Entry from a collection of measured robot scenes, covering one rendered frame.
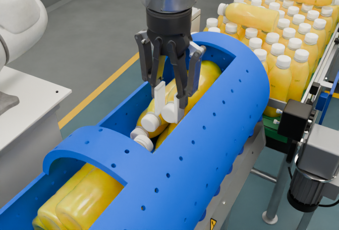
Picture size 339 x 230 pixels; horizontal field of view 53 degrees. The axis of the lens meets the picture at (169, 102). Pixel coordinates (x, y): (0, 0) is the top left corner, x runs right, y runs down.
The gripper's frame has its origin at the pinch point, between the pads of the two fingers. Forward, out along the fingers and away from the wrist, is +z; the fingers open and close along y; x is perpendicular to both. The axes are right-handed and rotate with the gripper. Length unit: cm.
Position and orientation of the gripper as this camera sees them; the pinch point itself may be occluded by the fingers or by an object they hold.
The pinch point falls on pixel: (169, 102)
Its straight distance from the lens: 67.5
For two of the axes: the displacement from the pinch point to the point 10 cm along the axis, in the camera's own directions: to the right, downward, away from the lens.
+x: 5.1, -5.4, 6.7
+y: 8.6, 3.2, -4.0
